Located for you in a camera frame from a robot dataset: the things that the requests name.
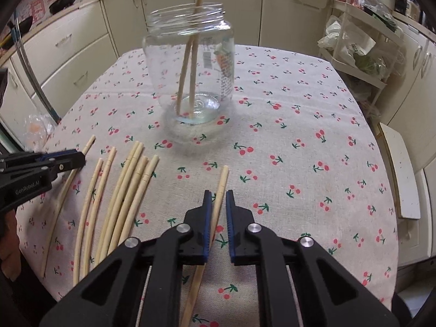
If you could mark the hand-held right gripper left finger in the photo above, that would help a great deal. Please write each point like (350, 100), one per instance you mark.
(207, 231)

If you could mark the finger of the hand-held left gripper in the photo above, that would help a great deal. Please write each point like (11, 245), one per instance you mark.
(73, 164)
(59, 155)

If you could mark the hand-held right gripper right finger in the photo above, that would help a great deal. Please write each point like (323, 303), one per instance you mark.
(231, 231)

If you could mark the bamboo chopstick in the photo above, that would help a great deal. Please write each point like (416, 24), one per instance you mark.
(184, 75)
(192, 75)
(59, 211)
(221, 184)

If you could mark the group of bamboo chopsticks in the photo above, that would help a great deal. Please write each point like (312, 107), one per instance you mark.
(131, 194)

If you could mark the clear glass jar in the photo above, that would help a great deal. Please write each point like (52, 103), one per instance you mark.
(160, 58)

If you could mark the person's left forearm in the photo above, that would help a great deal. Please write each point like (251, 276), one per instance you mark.
(8, 245)

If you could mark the clear crumpled plastic bag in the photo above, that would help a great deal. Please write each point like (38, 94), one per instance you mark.
(37, 133)

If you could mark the metal pole with blue grip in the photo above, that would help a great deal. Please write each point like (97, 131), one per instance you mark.
(34, 75)

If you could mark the cream kitchen cabinet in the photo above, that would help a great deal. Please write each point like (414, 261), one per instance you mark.
(129, 13)
(419, 102)
(68, 61)

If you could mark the cherry print tablecloth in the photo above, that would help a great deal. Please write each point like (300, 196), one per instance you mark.
(289, 126)

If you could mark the black frying pan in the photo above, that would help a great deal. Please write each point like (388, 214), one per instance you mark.
(20, 24)

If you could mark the black wok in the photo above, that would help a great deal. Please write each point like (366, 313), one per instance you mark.
(63, 1)

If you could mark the white stool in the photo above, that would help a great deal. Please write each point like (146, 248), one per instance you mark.
(402, 170)

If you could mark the white storage rack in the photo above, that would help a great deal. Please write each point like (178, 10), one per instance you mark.
(340, 52)

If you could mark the bag of green vegetables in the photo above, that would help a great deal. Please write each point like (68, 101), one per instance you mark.
(371, 65)

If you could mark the white plastic bag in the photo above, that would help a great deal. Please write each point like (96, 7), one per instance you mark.
(361, 46)
(333, 30)

